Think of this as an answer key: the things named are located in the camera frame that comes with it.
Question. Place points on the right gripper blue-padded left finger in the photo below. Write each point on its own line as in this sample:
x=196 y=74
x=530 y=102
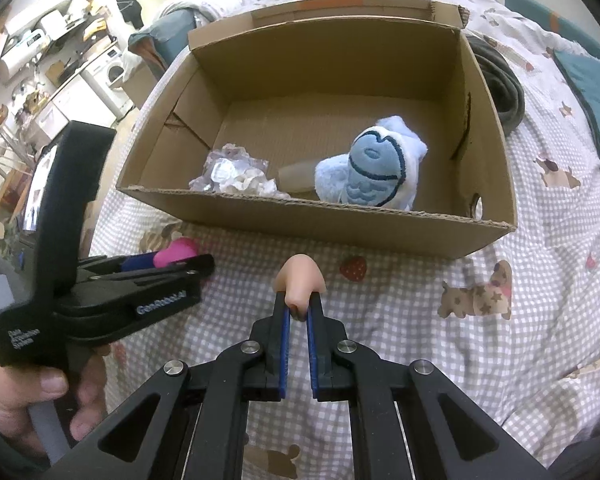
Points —
x=265 y=378

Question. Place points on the white washing machine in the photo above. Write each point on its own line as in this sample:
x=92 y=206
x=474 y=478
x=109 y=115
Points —
x=105 y=75

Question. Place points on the checkered dog print bedspread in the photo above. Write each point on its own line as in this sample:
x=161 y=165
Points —
x=516 y=325

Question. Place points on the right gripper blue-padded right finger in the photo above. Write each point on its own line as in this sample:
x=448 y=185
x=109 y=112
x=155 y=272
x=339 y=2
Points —
x=332 y=356

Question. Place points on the brown cardboard box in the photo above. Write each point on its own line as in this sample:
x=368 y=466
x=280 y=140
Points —
x=296 y=83

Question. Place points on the teal blue pillow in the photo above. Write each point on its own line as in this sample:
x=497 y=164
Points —
x=160 y=43

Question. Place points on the white kitchen cabinet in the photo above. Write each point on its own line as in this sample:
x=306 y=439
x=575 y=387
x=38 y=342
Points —
x=75 y=101

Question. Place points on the pink fuzzy ball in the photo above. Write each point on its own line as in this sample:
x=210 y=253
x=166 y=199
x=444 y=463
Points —
x=178 y=250

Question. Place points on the clear plastic bag with cube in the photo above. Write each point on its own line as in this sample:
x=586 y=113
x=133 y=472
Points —
x=222 y=165

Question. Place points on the beige foam cylinder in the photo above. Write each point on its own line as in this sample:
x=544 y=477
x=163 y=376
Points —
x=298 y=279

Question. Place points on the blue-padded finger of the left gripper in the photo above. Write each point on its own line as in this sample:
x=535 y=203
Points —
x=106 y=265
x=196 y=267

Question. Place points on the blue fish plush toy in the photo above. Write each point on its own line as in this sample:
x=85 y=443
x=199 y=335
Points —
x=381 y=169

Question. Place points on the dark grey folded cloth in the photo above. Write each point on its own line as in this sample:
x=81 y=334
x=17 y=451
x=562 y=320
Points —
x=505 y=89

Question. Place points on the person's left hand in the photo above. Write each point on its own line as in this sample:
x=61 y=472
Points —
x=21 y=387

